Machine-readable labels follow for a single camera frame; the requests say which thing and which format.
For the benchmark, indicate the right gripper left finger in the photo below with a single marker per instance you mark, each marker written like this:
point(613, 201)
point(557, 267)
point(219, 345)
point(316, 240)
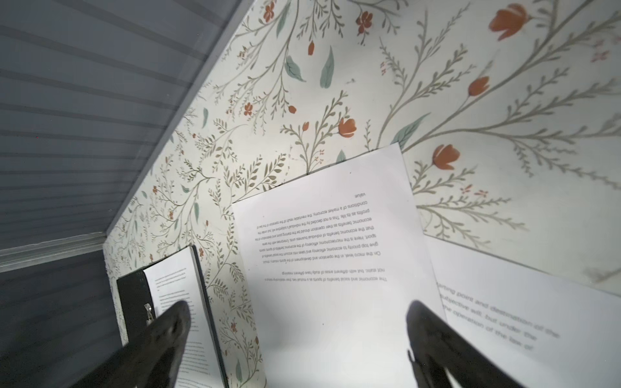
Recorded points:
point(152, 359)

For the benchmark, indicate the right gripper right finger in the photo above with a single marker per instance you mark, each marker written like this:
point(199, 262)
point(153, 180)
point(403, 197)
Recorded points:
point(438, 354)

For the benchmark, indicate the teal black clip folder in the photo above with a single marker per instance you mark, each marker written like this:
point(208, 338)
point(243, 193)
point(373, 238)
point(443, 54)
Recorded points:
point(147, 293)

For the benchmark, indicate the printed paper sheet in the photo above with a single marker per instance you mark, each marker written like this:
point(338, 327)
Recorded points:
point(541, 330)
point(333, 262)

